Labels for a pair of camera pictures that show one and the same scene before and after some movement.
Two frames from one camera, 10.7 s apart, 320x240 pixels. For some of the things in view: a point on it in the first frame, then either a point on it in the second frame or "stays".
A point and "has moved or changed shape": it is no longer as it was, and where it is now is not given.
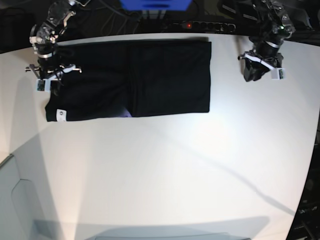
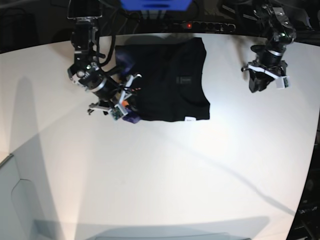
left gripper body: [50, 68] to [111, 93]
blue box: [156, 5] stays
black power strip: [207, 25] stays
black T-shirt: [142, 78] has moved or changed shape
